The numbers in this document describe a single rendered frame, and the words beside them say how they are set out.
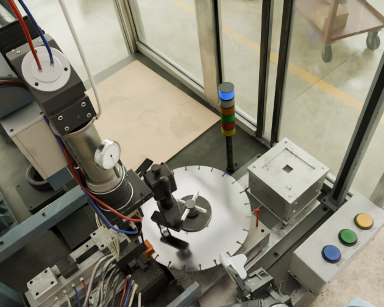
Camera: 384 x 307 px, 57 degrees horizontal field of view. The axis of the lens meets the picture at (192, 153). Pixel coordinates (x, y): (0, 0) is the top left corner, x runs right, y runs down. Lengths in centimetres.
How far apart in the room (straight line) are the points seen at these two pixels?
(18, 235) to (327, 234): 82
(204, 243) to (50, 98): 62
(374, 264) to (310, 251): 106
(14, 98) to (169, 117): 99
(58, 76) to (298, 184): 82
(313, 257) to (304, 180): 24
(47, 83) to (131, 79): 127
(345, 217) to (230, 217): 33
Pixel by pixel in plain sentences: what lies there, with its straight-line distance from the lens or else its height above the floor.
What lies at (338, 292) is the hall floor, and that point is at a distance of 199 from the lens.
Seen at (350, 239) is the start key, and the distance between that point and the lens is 107.
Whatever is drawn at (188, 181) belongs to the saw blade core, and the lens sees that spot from 108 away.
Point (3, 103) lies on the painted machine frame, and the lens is 62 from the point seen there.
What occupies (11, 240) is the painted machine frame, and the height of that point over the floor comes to 105.
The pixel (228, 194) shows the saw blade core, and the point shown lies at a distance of 105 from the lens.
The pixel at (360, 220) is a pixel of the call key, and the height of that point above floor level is 91.
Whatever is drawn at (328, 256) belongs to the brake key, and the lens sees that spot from 104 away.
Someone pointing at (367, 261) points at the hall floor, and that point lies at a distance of 208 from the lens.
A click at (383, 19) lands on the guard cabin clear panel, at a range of 88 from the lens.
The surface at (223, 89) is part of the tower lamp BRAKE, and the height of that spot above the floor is 116.
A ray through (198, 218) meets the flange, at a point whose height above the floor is 96.
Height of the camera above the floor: 185
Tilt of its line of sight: 52 degrees down
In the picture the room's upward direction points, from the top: 11 degrees counter-clockwise
